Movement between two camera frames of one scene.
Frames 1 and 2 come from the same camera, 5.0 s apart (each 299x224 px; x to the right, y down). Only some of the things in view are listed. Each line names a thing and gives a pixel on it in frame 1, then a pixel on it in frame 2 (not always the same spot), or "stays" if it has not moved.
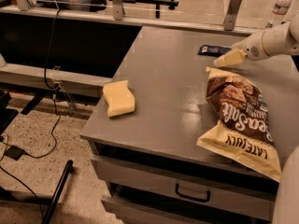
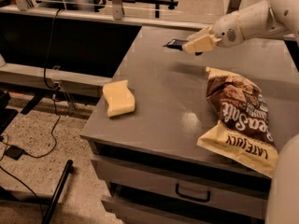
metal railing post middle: x=118 y=2 stays
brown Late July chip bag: x=241 y=129 stays
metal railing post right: x=234 y=7 stays
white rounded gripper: x=252 y=47 to x=226 y=31
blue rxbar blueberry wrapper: x=213 y=50 to x=177 y=44
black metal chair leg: x=57 y=194 stays
